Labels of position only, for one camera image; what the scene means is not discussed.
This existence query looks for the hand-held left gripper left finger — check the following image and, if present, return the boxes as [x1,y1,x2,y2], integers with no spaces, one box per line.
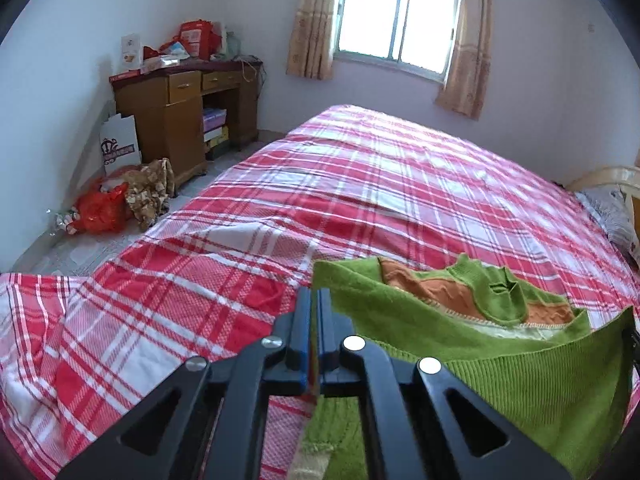
[57,285,321,480]

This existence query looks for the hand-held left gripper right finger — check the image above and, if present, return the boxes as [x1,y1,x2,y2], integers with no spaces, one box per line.
[315,287,571,480]

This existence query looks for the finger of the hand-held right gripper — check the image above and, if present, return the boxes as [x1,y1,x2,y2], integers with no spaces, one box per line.
[622,310,640,361]

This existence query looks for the green orange striped knit sweater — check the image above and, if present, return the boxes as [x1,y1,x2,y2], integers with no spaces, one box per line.
[292,254,640,480]

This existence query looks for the grey striped pillow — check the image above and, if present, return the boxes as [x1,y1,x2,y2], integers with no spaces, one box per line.
[580,185,640,267]

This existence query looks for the red plaid bed sheet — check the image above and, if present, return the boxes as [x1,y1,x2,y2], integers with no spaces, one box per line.
[0,104,640,480]

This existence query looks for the cream wooden bed headboard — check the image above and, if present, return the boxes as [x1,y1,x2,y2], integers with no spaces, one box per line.
[567,155,640,197]

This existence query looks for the brown patterned cloth bundle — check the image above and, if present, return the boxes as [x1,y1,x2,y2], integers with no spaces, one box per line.
[122,158,176,231]

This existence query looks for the stacked boxes under desk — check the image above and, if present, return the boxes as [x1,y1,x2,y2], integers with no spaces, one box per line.
[202,107,230,149]

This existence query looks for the red plastic bag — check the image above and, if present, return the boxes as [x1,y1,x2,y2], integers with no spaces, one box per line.
[75,182,130,235]

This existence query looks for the brown wooden desk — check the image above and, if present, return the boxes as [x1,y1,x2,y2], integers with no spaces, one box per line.
[111,57,264,186]

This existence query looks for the shiny foil wrapper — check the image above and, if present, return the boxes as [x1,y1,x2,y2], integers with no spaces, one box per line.
[54,210,81,235]

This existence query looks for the white paper bag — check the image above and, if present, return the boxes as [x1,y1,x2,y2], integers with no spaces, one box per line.
[99,114,142,170]

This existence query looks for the beige patterned curtain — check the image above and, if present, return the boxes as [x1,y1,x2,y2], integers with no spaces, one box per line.
[286,0,346,81]
[434,0,496,121]

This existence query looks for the sliding window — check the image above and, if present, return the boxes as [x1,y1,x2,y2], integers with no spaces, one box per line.
[332,0,463,83]

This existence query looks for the white upright box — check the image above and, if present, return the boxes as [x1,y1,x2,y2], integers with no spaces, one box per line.
[120,33,143,72]

